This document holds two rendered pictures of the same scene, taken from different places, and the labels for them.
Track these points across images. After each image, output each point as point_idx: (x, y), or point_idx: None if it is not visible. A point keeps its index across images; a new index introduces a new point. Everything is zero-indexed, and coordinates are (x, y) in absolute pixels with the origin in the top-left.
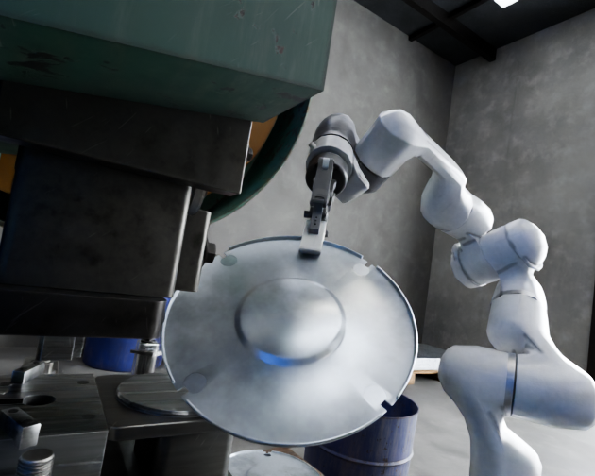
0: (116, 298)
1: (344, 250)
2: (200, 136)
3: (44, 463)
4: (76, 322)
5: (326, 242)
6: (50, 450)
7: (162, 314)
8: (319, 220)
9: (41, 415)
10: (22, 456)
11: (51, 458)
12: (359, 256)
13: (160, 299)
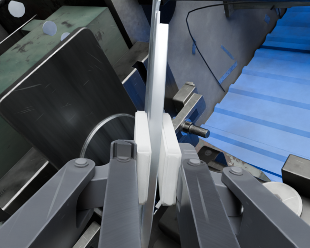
0: (227, 163)
1: (156, 70)
2: None
3: (208, 130)
4: None
5: (159, 118)
6: (206, 133)
7: (214, 149)
8: (198, 158)
9: (158, 179)
10: (208, 136)
11: (207, 130)
12: (163, 32)
13: (219, 156)
